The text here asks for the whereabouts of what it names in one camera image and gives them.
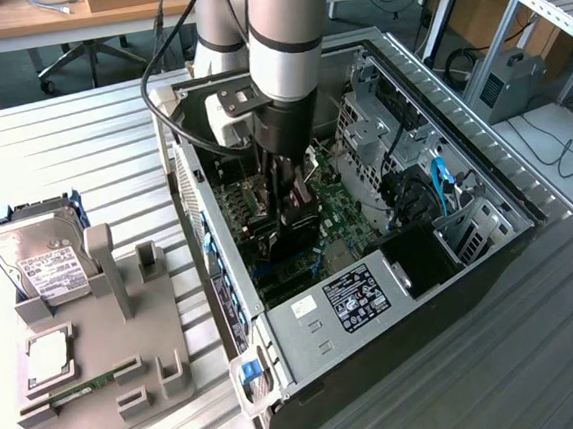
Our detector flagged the silver power supply unit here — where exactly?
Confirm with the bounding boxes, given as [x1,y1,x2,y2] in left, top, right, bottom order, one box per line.
[258,247,423,396]

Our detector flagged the aluminium slat shelf frame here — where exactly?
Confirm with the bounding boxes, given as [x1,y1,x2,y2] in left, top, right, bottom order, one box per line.
[452,0,573,110]

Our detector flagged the green RAM stick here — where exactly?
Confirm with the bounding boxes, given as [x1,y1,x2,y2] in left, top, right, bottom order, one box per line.
[47,372,121,412]

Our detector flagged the open black PC case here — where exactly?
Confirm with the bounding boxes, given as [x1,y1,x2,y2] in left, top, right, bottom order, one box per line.
[143,11,568,429]

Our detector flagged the silver CPU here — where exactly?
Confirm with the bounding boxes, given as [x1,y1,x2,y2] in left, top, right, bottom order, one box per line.
[24,333,76,389]

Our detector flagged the black hanging cable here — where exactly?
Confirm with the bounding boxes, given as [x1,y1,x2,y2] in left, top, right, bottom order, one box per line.
[149,0,174,76]

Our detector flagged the office chair base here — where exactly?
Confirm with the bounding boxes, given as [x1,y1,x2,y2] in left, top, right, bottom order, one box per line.
[33,33,154,95]

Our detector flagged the blue case release latch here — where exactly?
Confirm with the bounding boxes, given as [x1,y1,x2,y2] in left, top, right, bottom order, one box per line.
[236,359,262,383]

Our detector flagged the black power wire bundle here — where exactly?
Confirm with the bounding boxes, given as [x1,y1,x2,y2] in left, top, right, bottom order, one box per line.
[377,168,442,230]

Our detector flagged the green graphics card black cooler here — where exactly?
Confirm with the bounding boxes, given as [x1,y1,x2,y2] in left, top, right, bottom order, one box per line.
[250,199,326,267]

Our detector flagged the blue disk caddy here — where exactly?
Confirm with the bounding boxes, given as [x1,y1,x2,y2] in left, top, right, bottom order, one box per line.
[0,188,97,281]

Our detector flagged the silver disk bay bracket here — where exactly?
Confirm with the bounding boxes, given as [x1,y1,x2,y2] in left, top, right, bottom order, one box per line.
[430,194,518,271]

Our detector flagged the grey parts rack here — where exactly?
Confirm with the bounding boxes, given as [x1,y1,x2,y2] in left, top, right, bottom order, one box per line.
[0,216,200,429]

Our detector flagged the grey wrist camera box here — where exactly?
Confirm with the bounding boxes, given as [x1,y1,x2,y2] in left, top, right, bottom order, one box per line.
[203,84,266,150]

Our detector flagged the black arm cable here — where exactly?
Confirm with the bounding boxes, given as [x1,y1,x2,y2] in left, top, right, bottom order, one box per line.
[132,0,262,163]

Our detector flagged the perforated silver disk bay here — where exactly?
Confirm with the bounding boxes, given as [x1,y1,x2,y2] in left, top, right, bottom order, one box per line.
[330,86,418,221]

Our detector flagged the silver hard disk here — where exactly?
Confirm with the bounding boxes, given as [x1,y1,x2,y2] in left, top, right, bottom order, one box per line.
[0,204,97,306]

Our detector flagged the CPU socket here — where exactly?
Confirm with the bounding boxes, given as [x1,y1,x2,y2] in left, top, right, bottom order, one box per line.
[242,180,273,215]

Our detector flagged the wooden desk white frame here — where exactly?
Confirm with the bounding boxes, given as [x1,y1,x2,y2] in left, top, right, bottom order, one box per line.
[0,0,207,113]

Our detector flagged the green motherboard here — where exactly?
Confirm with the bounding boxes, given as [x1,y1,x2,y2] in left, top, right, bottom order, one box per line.
[208,133,393,314]

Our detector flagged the blue SATA wire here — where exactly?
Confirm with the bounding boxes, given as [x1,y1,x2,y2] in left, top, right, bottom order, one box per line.
[429,156,456,221]

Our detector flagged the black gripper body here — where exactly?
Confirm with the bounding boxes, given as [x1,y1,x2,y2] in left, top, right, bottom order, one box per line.
[248,88,325,162]

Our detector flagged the grey controller box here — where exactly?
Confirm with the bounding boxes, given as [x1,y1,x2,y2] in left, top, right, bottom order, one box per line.
[460,45,553,127]

